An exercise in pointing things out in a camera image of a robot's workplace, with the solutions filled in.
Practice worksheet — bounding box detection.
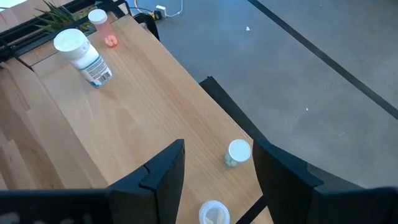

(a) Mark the potted succulent plant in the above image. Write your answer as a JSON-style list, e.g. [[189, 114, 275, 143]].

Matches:
[[33, 0, 96, 35]]

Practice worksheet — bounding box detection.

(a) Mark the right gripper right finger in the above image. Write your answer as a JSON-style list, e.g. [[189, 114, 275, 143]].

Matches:
[[252, 138, 363, 224]]

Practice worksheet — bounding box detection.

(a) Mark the wooden shelf black metal frame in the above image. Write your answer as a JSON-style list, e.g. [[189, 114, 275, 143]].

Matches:
[[0, 14, 274, 224]]

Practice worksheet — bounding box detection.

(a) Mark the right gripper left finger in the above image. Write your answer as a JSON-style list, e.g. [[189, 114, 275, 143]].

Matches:
[[108, 139, 186, 224]]

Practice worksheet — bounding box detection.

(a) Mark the large white labelled medicine bottle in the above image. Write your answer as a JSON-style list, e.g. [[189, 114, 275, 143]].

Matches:
[[53, 28, 113, 88]]

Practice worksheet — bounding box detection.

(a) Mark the black aluminium table frame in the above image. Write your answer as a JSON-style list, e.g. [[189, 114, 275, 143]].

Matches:
[[0, 0, 131, 63]]

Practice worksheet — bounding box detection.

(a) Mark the white cable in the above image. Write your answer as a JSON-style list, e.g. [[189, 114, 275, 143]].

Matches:
[[133, 0, 184, 18]]

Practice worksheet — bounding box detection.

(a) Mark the orange medicine bottle white cap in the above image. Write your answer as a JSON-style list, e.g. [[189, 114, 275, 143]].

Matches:
[[88, 8, 119, 48]]

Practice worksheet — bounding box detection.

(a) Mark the small green bottle white cap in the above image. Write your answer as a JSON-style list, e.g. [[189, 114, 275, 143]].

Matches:
[[224, 139, 252, 168]]

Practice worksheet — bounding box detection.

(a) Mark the black clamp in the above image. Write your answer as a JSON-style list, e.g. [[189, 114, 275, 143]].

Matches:
[[133, 12, 161, 42]]

